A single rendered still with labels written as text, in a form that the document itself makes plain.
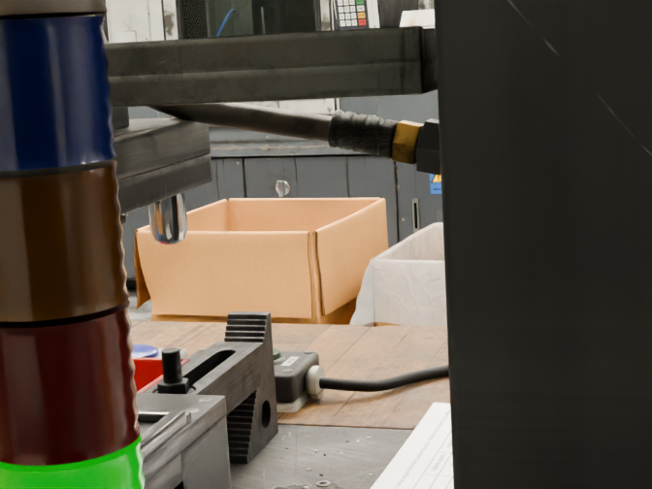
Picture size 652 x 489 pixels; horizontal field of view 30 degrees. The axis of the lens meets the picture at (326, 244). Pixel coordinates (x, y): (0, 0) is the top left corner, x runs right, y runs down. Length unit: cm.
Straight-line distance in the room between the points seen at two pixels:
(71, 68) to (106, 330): 6
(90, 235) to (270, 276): 261
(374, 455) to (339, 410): 10
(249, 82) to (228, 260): 244
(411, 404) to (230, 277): 202
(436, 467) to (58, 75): 56
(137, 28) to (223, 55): 516
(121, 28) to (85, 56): 541
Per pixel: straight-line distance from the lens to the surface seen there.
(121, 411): 30
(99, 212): 29
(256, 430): 84
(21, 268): 29
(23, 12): 28
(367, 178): 524
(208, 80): 51
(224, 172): 549
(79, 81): 29
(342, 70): 49
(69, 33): 29
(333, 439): 87
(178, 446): 63
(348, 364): 105
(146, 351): 99
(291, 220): 345
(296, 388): 93
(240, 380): 80
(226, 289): 295
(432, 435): 86
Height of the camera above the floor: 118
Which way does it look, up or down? 10 degrees down
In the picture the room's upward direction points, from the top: 3 degrees counter-clockwise
